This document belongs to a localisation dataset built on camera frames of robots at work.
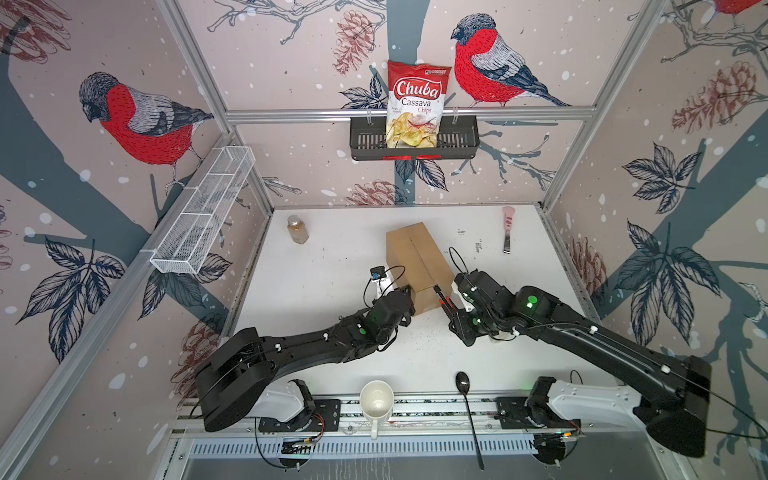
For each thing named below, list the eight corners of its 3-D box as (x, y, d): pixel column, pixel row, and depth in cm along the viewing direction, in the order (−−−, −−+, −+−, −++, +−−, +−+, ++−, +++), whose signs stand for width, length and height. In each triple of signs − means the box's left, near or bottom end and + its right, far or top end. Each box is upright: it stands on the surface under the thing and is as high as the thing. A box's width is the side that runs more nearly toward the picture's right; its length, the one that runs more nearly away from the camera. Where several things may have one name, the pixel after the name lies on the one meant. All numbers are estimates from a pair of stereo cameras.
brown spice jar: (291, 242, 113) (283, 224, 105) (298, 232, 116) (291, 213, 108) (304, 245, 111) (297, 227, 104) (311, 235, 115) (304, 217, 107)
